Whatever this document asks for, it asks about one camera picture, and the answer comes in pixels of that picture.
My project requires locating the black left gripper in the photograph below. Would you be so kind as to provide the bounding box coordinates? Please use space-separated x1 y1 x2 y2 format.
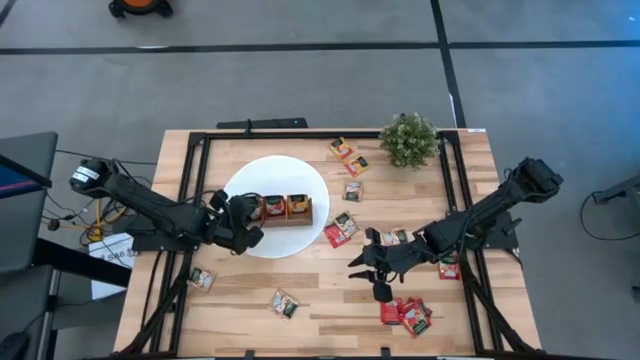
209 188 269 255

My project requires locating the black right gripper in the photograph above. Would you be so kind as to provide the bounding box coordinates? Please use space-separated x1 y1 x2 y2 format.
348 227 426 304

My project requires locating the white round plate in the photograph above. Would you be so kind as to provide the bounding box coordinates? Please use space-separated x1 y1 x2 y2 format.
223 154 332 260

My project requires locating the wooden tea box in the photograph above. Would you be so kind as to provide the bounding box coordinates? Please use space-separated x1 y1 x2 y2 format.
249 193 314 229

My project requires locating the red tea bag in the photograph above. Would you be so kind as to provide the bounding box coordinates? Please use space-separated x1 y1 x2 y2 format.
407 296 434 319
438 251 462 281
263 194 287 219
322 223 352 250
379 298 404 326
398 301 432 337

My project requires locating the orange tea bag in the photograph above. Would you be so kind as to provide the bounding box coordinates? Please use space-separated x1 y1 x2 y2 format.
328 136 356 162
286 193 310 216
343 154 372 179

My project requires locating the black bar device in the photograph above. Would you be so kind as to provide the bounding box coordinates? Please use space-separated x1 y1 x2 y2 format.
216 117 310 131

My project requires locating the green potted plant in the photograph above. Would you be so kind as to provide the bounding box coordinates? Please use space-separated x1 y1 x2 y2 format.
378 112 441 171

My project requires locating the white printed box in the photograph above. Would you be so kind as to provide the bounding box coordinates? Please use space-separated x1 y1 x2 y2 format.
88 231 137 301

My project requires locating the black beam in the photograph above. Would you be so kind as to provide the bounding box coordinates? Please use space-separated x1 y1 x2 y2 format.
32 238 134 289

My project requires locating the orange and black round base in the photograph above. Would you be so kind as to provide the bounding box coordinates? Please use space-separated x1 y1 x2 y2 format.
108 0 174 19

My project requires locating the blue screen monitor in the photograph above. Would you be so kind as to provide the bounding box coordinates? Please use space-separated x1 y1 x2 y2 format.
0 153 54 200

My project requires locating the grey desk surface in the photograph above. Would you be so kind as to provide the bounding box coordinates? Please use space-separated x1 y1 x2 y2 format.
0 264 64 360

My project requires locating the grey equipment block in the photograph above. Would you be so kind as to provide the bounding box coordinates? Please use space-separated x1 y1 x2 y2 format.
593 173 640 205

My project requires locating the black round object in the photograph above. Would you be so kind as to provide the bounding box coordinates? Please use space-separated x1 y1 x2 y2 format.
0 331 30 360

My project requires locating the black aluminium table frame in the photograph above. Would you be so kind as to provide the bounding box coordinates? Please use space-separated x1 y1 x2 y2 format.
87 130 551 360

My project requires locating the long black floor cable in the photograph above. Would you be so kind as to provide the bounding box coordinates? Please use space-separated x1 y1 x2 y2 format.
54 148 159 166

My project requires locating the yellow cable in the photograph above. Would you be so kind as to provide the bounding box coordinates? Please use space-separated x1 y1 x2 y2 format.
88 197 129 242

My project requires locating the black looped floor cable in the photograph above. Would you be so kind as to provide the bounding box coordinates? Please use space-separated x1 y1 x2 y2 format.
579 189 640 243

